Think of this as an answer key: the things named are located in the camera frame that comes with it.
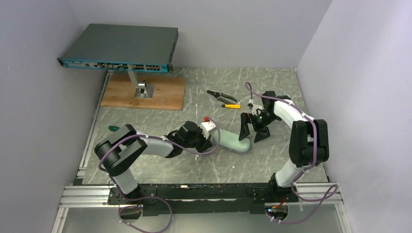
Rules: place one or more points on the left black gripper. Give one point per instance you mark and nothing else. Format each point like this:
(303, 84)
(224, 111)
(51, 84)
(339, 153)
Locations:
(206, 141)

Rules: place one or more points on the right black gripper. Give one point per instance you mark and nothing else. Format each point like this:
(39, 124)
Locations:
(252, 123)

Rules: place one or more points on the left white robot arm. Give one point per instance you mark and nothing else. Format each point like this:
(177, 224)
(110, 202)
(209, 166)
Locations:
(121, 149)

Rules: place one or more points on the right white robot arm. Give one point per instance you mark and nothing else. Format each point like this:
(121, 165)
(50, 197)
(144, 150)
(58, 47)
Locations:
(308, 146)

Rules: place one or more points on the wooden base board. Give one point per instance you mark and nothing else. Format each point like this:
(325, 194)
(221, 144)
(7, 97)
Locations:
(168, 92)

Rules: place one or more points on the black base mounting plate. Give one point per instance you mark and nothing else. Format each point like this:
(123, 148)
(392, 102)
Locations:
(205, 198)

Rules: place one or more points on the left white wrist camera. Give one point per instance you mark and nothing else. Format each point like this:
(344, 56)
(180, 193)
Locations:
(207, 128)

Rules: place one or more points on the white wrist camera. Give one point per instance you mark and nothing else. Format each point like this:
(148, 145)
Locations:
(207, 128)
(255, 109)

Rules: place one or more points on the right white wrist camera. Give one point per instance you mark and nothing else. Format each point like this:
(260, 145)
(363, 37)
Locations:
(255, 109)

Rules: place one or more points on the yellow-handled screwdriver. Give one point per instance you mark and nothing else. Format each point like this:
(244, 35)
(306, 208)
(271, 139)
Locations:
(229, 106)

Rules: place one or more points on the metal switch stand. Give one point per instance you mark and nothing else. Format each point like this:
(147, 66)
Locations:
(143, 89)

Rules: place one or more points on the green-handled screwdriver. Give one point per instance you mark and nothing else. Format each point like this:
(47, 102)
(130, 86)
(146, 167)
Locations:
(113, 128)

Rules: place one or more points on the blue-fronted network switch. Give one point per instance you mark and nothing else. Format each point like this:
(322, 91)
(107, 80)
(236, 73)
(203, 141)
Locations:
(123, 47)

